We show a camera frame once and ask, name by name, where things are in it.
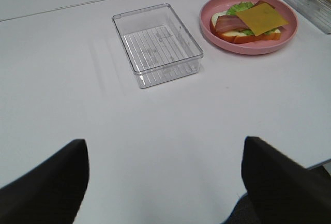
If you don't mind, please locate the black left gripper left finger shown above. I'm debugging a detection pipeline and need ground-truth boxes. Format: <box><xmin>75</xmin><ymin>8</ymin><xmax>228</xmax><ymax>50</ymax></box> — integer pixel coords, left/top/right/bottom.
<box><xmin>1</xmin><ymin>139</ymin><xmax>89</xmax><ymax>223</ymax></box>

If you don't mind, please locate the yellow cheese slice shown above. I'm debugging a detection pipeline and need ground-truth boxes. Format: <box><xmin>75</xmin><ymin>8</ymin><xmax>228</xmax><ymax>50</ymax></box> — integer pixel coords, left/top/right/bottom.
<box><xmin>235</xmin><ymin>3</ymin><xmax>288</xmax><ymax>36</ymax></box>

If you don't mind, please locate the green lettuce leaf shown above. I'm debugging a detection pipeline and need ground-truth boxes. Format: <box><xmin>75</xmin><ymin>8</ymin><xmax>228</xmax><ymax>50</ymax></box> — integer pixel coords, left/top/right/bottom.
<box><xmin>225</xmin><ymin>1</ymin><xmax>264</xmax><ymax>35</ymax></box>

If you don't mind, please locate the bacon strip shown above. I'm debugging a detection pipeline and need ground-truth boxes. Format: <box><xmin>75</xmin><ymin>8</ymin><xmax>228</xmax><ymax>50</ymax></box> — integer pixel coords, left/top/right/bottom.
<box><xmin>215</xmin><ymin>15</ymin><xmax>249</xmax><ymax>33</ymax></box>
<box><xmin>254</xmin><ymin>2</ymin><xmax>288</xmax><ymax>34</ymax></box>

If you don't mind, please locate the pink round plate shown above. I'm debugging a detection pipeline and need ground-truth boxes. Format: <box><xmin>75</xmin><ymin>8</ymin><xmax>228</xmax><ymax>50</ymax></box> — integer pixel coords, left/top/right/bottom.
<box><xmin>200</xmin><ymin>0</ymin><xmax>298</xmax><ymax>55</ymax></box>

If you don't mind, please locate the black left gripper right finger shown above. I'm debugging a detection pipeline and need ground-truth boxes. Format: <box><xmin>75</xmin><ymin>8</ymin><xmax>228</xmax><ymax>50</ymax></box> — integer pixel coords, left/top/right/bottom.
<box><xmin>242</xmin><ymin>137</ymin><xmax>330</xmax><ymax>223</ymax></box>

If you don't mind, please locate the left clear plastic container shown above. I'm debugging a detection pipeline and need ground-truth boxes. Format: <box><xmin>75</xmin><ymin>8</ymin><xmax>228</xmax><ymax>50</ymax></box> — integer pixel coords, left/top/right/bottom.
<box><xmin>112</xmin><ymin>3</ymin><xmax>203</xmax><ymax>89</ymax></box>

